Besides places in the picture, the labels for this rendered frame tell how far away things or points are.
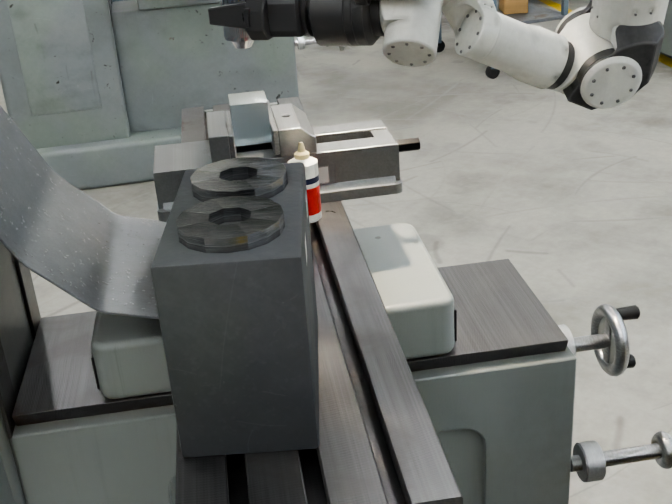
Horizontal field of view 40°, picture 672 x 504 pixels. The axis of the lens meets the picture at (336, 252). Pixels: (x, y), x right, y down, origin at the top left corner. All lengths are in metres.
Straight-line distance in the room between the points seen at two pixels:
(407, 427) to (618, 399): 1.79
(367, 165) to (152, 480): 0.54
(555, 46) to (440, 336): 0.41
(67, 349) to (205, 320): 0.71
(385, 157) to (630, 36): 0.37
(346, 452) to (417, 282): 0.54
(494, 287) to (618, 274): 1.76
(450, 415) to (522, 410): 0.11
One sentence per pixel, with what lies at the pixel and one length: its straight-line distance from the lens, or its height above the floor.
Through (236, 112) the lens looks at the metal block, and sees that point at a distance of 1.30.
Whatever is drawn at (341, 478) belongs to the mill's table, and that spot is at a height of 0.96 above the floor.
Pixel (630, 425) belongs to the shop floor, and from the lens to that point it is 2.50.
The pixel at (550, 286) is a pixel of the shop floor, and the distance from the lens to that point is 3.12.
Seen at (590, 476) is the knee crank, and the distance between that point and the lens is 1.47.
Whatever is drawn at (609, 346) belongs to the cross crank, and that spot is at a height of 0.65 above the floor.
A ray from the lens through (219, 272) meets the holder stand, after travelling 0.73.
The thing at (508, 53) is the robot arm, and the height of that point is 1.17.
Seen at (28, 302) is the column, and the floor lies 0.81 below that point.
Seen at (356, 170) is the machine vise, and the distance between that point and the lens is 1.31.
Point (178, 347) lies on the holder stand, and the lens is 0.77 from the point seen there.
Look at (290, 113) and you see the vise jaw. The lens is 1.34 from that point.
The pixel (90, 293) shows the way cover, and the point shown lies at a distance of 1.22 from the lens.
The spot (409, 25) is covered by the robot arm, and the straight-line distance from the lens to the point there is 1.11.
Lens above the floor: 1.46
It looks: 25 degrees down
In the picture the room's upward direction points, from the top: 4 degrees counter-clockwise
